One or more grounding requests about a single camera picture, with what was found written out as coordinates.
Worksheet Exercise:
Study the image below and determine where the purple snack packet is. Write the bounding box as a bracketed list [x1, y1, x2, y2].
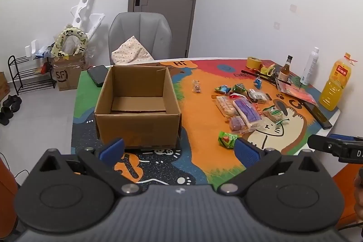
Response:
[233, 97, 261, 125]

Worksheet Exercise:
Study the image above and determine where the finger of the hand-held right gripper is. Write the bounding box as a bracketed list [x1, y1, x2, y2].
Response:
[308, 134, 363, 157]
[329, 134, 363, 143]

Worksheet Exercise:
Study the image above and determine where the white spray bottle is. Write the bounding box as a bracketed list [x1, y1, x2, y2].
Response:
[300, 47, 319, 86]

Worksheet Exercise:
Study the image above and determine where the blue plastic bag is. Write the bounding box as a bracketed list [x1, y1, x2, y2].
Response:
[34, 46, 54, 59]

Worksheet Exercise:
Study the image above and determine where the orange chair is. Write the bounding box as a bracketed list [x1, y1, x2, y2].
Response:
[0, 155, 19, 234]

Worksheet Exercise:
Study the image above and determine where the clear white bread packet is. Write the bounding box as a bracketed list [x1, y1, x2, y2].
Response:
[248, 90, 271, 104]

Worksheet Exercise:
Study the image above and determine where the black shoe rack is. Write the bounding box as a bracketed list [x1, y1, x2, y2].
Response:
[7, 55, 57, 95]

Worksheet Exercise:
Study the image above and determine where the taped cardboard box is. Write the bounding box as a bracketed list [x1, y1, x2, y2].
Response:
[48, 55, 87, 92]

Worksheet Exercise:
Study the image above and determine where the black flat box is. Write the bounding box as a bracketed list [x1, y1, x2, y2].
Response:
[301, 100, 333, 130]

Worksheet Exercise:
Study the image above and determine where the red plastic packet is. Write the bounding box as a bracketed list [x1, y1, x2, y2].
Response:
[276, 80, 318, 106]

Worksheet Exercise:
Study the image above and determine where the grey chair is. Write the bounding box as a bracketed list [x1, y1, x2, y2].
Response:
[108, 12, 172, 65]

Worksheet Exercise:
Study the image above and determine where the black floor cable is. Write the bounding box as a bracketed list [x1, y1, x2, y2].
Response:
[14, 169, 29, 184]

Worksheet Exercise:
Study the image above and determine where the orange cracker packet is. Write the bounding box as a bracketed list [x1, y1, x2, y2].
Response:
[214, 96, 241, 118]

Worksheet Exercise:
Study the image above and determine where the green red snack packet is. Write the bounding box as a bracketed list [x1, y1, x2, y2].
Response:
[218, 131, 239, 149]

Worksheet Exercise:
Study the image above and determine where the brown glass bottle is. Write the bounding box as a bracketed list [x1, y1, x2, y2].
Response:
[277, 55, 293, 82]

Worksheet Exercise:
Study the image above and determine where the black hanger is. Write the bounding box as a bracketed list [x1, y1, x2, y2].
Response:
[241, 70, 292, 86]

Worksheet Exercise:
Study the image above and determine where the panda print ring cushion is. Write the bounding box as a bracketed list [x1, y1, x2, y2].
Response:
[51, 24, 89, 59]

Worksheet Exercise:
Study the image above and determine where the yellow tape roll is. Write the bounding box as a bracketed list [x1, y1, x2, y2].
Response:
[246, 56, 263, 71]

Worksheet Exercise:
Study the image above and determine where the dotted cream cushion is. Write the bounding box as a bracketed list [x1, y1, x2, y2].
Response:
[111, 36, 155, 65]

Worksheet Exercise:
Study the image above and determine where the purple round bread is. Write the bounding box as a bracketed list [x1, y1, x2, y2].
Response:
[229, 115, 246, 133]

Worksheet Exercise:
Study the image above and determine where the black power bank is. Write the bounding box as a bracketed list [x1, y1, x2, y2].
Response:
[87, 65, 110, 88]

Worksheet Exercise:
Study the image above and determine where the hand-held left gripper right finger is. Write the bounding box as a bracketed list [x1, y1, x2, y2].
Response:
[218, 138, 330, 196]

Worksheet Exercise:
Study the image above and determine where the colourful cartoon table mat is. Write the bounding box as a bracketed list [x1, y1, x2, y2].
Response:
[70, 58, 341, 194]

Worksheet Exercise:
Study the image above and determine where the brown cardboard box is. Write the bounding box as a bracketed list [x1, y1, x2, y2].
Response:
[94, 65, 182, 149]

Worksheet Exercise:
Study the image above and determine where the brown carton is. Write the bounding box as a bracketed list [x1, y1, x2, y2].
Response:
[0, 72, 9, 102]

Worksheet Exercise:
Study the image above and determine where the orange juice bottle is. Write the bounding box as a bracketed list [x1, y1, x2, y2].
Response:
[319, 53, 352, 111]

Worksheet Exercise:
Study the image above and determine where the black shoe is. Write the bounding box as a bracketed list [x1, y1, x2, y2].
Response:
[0, 106, 14, 126]
[2, 95, 22, 112]

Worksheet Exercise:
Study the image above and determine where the person's right hand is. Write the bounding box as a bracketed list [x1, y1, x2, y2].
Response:
[354, 174, 363, 218]

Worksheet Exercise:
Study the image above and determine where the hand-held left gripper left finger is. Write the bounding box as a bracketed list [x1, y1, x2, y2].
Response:
[30, 138, 141, 196]

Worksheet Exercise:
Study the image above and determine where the grey brown door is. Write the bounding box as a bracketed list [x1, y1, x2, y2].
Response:
[128, 0, 204, 58]

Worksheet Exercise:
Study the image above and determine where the green triangular snack packet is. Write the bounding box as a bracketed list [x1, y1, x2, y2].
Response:
[231, 83, 250, 95]

